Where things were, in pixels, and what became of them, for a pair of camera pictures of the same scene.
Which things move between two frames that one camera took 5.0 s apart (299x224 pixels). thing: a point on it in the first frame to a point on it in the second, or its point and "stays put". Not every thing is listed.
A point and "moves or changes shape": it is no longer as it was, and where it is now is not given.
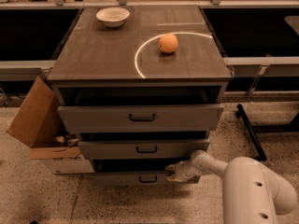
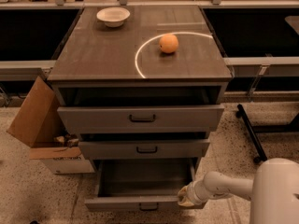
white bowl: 113,17 stays put
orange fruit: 168,43 stays put
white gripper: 180,171 to 193,195
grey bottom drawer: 135,178 moves or changes shape
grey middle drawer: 143,148 stays put
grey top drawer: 141,118 stays put
